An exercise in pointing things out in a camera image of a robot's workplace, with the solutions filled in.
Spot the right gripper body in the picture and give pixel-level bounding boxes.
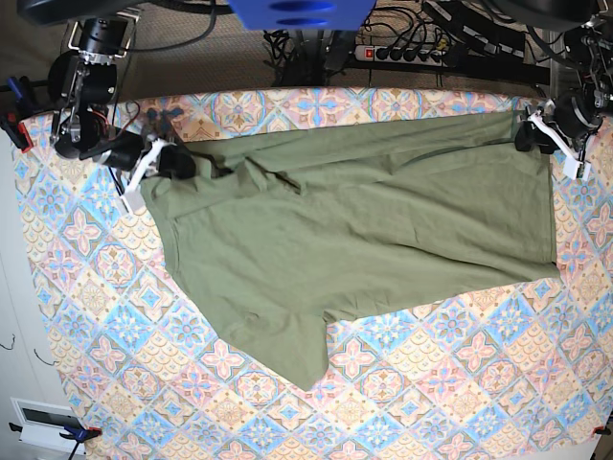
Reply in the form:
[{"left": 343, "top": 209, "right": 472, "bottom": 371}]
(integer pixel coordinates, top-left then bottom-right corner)
[{"left": 79, "top": 130, "right": 180, "bottom": 196}]

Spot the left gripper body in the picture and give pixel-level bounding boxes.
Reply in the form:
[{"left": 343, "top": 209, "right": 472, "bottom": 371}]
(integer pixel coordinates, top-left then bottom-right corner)
[{"left": 524, "top": 91, "right": 602, "bottom": 161}]

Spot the olive green t-shirt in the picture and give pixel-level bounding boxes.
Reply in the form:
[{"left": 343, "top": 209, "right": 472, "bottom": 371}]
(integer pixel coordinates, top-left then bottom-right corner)
[{"left": 141, "top": 112, "right": 558, "bottom": 390}]

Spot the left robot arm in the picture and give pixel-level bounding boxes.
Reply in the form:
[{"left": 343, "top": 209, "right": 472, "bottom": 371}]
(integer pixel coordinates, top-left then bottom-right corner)
[{"left": 482, "top": 1, "right": 612, "bottom": 166}]

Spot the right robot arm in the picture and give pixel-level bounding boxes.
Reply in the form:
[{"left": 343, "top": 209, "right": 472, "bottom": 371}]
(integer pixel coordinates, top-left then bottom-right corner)
[{"left": 16, "top": 1, "right": 145, "bottom": 172}]

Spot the orange black clamp left edge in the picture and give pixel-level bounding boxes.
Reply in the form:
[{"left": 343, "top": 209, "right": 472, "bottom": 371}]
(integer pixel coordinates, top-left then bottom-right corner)
[{"left": 0, "top": 113, "right": 33, "bottom": 153}]

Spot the patterned tile tablecloth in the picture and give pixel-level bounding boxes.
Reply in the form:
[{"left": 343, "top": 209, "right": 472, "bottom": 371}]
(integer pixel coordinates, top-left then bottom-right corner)
[{"left": 11, "top": 116, "right": 612, "bottom": 459}]

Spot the blue orange clamp lower left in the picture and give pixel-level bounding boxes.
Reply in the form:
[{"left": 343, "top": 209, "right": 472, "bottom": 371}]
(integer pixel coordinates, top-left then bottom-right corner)
[{"left": 59, "top": 425, "right": 102, "bottom": 444}]

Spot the orange clamp lower right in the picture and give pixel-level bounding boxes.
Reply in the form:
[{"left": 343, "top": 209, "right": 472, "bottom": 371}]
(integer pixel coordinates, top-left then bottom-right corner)
[{"left": 593, "top": 425, "right": 612, "bottom": 436}]

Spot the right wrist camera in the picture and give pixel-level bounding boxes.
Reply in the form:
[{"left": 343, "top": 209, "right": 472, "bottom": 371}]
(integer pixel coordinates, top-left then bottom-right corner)
[{"left": 118, "top": 191, "right": 146, "bottom": 216}]

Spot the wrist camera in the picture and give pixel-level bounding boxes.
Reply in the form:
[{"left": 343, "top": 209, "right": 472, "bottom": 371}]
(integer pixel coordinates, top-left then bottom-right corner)
[
  {"left": 562, "top": 156, "right": 591, "bottom": 180},
  {"left": 118, "top": 191, "right": 146, "bottom": 216}
]

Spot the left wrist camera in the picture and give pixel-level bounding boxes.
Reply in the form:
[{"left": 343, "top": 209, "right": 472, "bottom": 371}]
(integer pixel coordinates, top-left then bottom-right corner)
[{"left": 562, "top": 156, "right": 591, "bottom": 180}]

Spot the power strip with red switch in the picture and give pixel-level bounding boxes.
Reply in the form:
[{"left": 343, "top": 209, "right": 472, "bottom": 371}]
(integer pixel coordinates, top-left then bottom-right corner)
[{"left": 353, "top": 45, "right": 443, "bottom": 66}]

